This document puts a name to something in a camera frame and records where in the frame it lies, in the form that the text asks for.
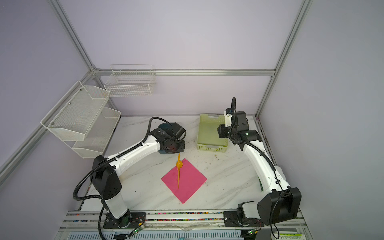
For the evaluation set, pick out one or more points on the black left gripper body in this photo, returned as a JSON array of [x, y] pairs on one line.
[[177, 147]]

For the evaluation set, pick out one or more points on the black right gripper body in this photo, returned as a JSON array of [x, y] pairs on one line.
[[225, 132]]

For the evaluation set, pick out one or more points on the yellow plastic spoon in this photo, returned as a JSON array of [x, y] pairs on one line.
[[179, 166]]

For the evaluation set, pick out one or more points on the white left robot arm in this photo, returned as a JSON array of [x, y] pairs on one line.
[[166, 139]]

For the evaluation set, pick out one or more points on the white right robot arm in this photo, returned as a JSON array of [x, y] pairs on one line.
[[281, 202]]

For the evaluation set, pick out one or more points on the pink paper napkin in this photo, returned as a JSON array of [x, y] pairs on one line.
[[191, 179]]

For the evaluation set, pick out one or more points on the light green perforated basket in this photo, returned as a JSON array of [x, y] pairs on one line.
[[208, 137]]

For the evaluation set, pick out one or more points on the white mesh lower shelf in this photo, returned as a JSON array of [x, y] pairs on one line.
[[99, 136]]

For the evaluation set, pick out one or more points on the white mesh shelf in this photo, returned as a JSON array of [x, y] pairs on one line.
[[72, 118], [99, 136]]

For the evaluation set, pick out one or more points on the white mesh upper shelf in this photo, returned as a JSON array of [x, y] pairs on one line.
[[72, 118]]

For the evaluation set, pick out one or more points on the white wire wall basket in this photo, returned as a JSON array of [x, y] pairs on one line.
[[131, 81]]

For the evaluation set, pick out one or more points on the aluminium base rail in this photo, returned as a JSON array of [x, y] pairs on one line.
[[161, 225]]

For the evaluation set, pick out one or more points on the aluminium frame post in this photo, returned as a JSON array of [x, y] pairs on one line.
[[303, 11]]

